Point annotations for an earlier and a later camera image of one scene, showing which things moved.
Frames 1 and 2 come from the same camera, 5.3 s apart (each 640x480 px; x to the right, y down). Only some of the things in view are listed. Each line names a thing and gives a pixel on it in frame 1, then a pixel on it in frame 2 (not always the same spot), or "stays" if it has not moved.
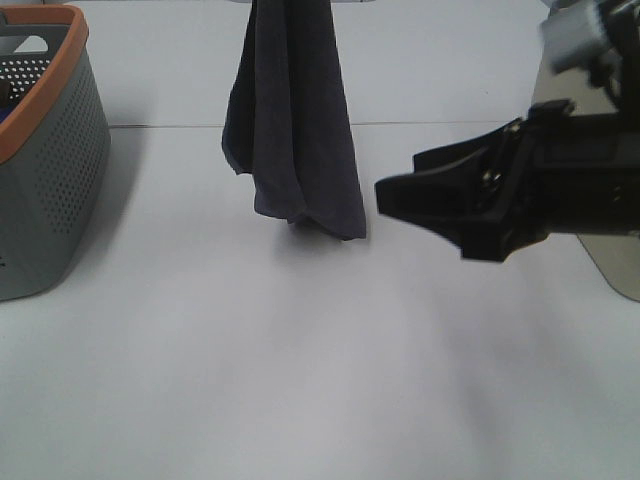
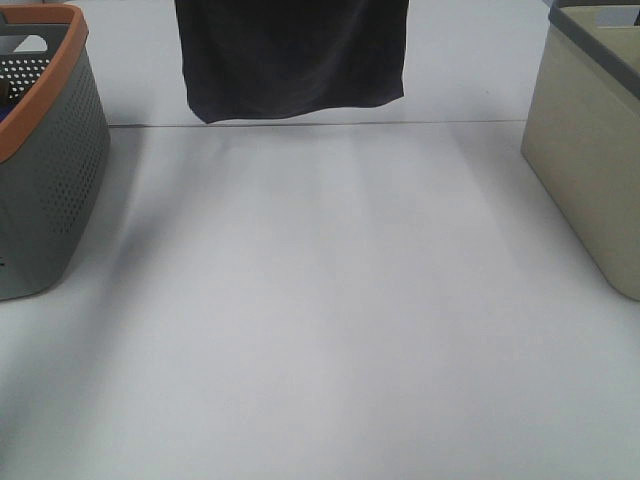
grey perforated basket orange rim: [55, 141] stays
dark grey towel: [287, 127] → [246, 59]
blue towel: [5, 111] stays
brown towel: [4, 92] stays
